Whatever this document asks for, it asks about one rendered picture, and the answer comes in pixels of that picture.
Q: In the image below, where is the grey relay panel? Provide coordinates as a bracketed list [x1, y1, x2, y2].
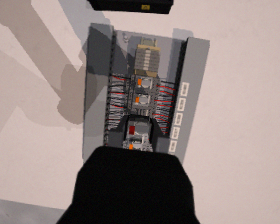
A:
[82, 23, 210, 166]

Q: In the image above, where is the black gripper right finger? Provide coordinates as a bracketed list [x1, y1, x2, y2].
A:
[149, 118, 171, 154]

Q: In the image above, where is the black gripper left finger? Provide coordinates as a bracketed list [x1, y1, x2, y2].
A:
[107, 114, 130, 148]

